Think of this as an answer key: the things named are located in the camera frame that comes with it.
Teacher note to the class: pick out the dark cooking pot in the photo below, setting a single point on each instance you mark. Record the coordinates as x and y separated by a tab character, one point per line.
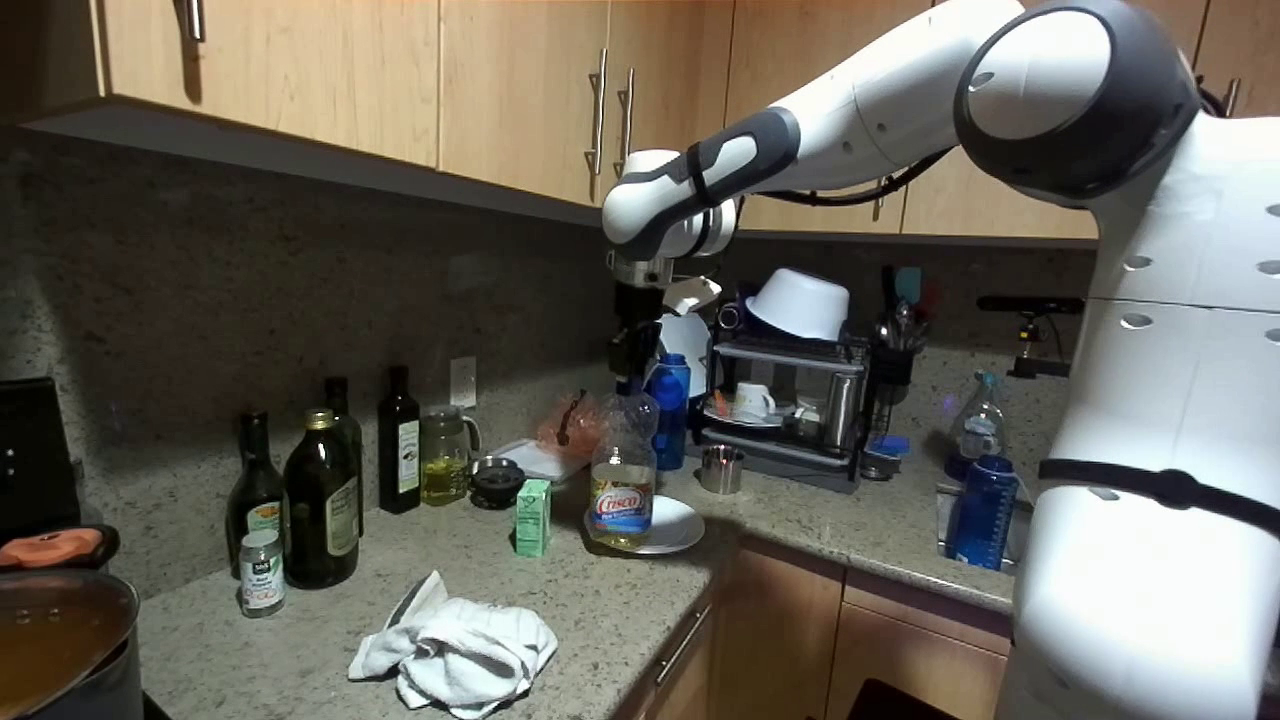
61	645

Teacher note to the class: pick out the blue dish soap bottle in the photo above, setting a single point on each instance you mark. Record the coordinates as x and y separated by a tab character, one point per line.
980	513

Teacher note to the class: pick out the small white-label jar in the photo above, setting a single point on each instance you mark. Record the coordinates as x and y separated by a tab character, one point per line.
263	573

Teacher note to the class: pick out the dark bottle yellow label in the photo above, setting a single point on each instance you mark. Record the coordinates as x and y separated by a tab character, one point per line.
254	485

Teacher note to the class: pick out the glass oil cruet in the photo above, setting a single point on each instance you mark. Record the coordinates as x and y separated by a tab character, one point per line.
445	464

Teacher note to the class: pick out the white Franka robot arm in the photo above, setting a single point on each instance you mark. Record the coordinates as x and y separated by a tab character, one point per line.
882	106

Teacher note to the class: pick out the black utensil holder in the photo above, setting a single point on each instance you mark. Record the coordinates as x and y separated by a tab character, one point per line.
890	365

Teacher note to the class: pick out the clear oil bottle blue cap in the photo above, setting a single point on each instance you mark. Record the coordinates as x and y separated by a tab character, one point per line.
621	500

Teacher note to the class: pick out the black round lid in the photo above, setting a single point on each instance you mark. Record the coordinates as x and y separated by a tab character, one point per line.
497	485

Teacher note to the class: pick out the wooden lower cabinets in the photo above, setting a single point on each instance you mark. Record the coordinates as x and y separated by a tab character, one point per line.
803	625

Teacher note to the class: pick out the black dish rack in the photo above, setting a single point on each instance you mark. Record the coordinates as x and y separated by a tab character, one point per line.
841	403

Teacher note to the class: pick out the white bowl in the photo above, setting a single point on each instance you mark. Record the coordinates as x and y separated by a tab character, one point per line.
796	304

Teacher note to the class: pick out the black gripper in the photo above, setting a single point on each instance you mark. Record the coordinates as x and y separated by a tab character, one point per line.
639	304

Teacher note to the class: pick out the white jug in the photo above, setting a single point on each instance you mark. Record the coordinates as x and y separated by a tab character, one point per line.
688	349

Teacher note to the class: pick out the large dark olive oil bottle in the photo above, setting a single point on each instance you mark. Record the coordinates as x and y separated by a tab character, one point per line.
323	521

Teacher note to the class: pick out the white dish towel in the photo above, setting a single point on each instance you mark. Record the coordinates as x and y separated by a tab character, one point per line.
453	654

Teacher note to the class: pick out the blue water bottle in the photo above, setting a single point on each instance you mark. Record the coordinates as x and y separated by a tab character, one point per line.
669	421

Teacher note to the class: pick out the white round plate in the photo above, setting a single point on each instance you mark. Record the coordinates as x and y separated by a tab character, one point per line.
683	525

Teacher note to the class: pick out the pink plastic bag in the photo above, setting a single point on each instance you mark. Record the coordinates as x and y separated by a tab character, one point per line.
568	427

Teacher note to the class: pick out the steel cup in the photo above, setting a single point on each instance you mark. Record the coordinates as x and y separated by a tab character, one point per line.
720	469

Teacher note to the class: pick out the wooden cabinets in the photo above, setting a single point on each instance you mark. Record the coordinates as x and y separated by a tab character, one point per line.
803	625
332	64

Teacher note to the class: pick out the dark bottle white label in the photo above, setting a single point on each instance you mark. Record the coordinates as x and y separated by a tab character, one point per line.
397	454

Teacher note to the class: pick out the white mug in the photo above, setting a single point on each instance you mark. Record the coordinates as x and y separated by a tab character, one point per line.
755	406

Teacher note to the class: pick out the clear soap bottle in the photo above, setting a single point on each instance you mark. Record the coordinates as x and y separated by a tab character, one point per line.
980	427

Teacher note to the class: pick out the wooden upper cabinets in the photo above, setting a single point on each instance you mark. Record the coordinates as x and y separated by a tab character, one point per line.
332	64

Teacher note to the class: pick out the blue-rim small cup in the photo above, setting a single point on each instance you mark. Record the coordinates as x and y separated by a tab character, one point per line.
887	454

